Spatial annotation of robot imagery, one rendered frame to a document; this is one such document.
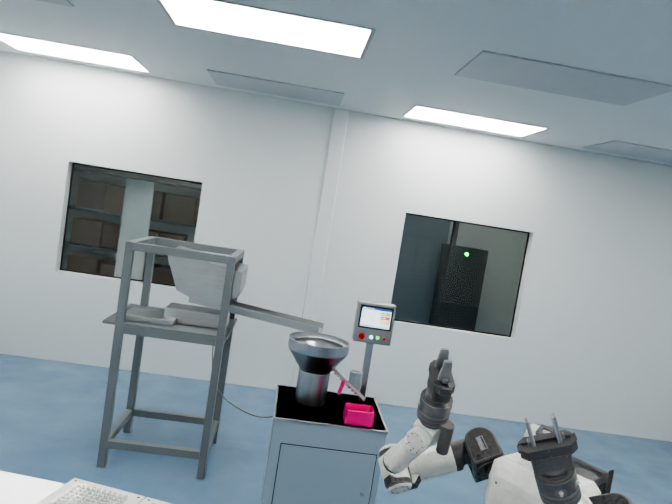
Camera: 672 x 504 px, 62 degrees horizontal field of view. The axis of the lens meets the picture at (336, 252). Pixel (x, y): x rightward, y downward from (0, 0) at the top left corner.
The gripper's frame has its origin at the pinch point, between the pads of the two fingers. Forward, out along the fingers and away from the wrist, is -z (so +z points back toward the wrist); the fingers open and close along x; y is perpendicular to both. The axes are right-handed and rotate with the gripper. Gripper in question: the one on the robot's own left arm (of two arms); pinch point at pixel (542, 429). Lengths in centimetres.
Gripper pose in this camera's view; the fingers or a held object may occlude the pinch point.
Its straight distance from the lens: 135.2
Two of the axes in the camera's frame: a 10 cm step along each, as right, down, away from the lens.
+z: 3.2, 9.1, 2.5
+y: 1.4, -3.1, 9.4
